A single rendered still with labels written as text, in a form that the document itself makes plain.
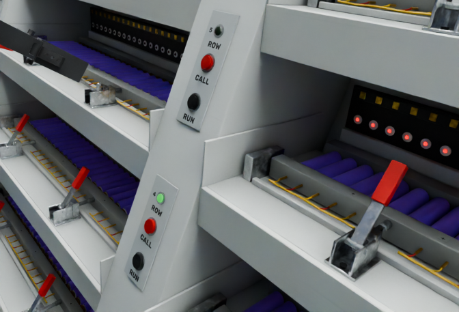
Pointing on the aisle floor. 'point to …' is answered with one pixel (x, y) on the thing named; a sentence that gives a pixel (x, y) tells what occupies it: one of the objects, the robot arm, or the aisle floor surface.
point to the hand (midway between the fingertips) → (57, 59)
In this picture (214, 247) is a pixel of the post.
